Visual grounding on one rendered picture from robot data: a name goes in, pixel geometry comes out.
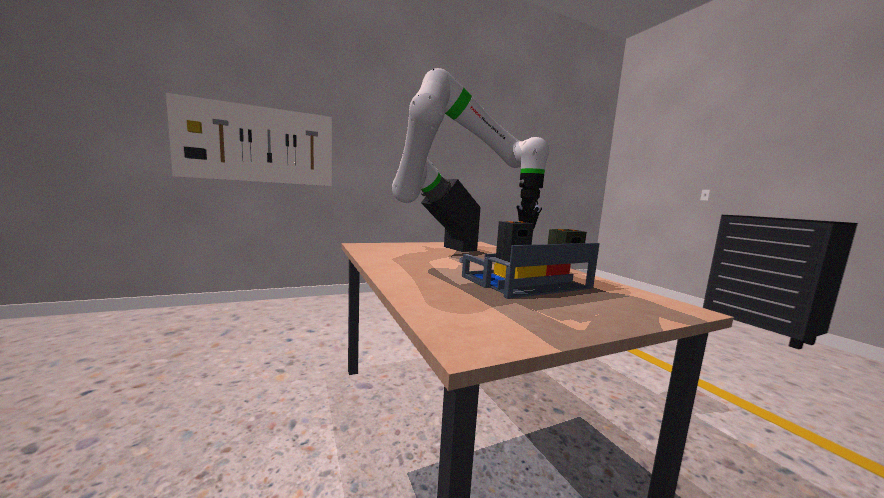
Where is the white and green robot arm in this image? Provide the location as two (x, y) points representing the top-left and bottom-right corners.
(392, 68), (549, 203)

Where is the yellow bin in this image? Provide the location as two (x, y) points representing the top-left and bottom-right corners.
(494, 263), (547, 279)

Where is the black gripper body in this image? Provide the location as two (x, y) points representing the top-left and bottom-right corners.
(520, 189), (540, 212)

